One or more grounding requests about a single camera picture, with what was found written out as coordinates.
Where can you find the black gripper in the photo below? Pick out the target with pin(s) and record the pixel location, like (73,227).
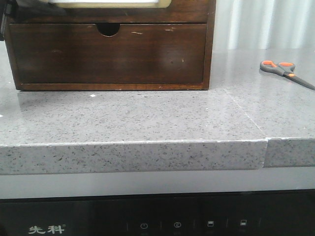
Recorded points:
(5,10)

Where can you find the black appliance control panel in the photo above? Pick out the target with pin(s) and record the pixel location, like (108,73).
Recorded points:
(258,213)

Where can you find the grey orange scissors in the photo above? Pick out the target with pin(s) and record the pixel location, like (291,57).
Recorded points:
(284,69)

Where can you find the dark wooden drawer cabinet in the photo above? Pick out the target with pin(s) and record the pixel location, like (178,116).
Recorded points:
(110,29)

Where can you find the white pleated curtain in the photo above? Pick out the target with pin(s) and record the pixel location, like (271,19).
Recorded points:
(264,24)

